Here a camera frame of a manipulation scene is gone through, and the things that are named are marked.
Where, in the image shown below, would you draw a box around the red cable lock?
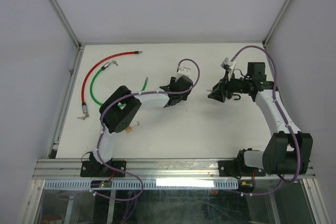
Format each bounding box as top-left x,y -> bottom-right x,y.
80,50 -> 142,114

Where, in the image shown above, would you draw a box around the right aluminium frame post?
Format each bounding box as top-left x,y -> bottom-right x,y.
262,0 -> 293,47

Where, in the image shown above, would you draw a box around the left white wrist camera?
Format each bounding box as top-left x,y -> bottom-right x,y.
176,62 -> 190,76

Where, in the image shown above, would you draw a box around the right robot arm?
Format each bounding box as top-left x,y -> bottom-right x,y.
208,59 -> 313,177

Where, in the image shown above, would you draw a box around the left aluminium frame post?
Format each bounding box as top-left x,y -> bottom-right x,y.
33,0 -> 82,48

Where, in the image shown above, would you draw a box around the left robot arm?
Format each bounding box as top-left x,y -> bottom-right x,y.
80,75 -> 193,177

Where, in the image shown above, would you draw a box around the slotted cable duct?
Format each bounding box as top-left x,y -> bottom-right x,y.
44,178 -> 238,190

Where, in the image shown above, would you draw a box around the right black mount plate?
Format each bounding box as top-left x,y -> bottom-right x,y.
218,160 -> 239,177

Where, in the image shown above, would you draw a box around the small brass padlock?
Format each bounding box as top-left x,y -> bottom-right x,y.
125,121 -> 140,133

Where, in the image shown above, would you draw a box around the red lock keys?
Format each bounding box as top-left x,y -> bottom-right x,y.
78,113 -> 89,120

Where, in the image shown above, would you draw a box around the black mount plate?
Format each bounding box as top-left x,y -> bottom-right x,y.
80,159 -> 127,178
218,160 -> 239,177

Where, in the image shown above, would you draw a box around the left black mount plate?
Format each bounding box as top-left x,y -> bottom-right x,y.
80,159 -> 127,178

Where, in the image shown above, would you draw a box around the aluminium frame post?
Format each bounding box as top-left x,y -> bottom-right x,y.
262,0 -> 293,47
33,0 -> 82,48

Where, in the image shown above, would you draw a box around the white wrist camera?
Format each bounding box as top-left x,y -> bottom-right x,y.
176,62 -> 190,76
220,58 -> 236,80

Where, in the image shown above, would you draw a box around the green cable lock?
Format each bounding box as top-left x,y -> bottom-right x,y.
89,61 -> 149,106

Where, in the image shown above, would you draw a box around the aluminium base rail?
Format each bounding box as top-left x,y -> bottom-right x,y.
33,157 -> 314,182

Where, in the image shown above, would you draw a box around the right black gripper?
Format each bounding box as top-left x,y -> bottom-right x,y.
207,70 -> 251,102

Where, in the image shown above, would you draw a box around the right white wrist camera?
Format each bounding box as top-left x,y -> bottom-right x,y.
220,58 -> 236,80

